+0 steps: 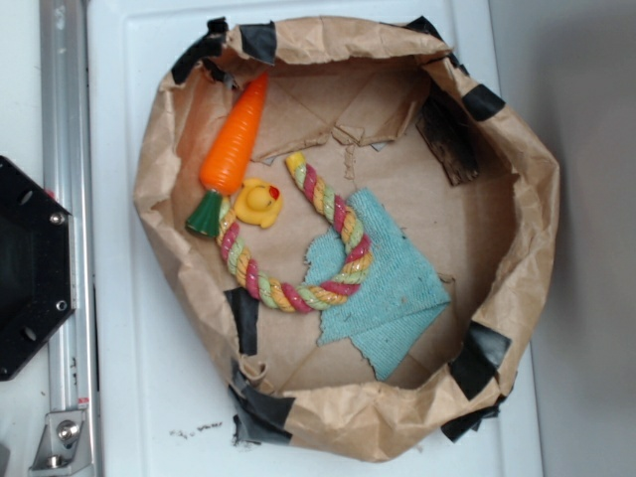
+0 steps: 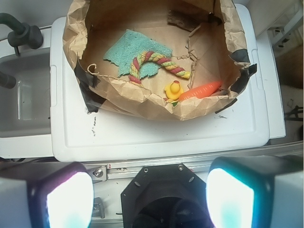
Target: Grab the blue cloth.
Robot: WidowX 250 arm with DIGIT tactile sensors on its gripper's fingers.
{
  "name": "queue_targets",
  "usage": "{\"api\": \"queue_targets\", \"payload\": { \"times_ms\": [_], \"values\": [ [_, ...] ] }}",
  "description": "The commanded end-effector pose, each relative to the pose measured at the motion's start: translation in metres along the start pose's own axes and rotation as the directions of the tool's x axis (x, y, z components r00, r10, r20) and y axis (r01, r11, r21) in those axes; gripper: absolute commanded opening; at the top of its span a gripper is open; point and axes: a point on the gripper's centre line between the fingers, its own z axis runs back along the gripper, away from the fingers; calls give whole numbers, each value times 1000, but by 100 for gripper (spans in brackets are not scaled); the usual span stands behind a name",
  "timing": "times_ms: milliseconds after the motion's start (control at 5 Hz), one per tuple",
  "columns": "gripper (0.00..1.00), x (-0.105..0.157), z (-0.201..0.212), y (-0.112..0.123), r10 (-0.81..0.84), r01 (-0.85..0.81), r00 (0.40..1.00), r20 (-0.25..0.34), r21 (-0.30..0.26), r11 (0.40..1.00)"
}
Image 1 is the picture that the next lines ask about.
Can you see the blue terry cloth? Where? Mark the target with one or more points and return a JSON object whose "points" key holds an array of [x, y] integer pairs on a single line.
{"points": [[398, 301]]}

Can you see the yellow rubber duck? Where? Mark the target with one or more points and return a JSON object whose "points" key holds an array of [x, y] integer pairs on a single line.
{"points": [[258, 203]]}

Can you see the orange plastic toy carrot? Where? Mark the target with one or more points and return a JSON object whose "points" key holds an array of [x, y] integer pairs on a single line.
{"points": [[225, 164]]}

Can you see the brown paper bag bin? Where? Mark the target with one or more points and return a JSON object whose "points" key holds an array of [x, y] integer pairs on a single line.
{"points": [[371, 106]]}

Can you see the multicolour braided rope toy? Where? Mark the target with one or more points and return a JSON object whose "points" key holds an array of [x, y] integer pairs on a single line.
{"points": [[303, 298]]}

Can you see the aluminium extrusion rail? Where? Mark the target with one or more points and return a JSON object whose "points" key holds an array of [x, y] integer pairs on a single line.
{"points": [[73, 363]]}

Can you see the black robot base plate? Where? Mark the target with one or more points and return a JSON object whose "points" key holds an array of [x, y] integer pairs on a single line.
{"points": [[36, 268]]}

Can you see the metal corner bracket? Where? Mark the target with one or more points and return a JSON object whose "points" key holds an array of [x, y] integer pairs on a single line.
{"points": [[64, 448]]}

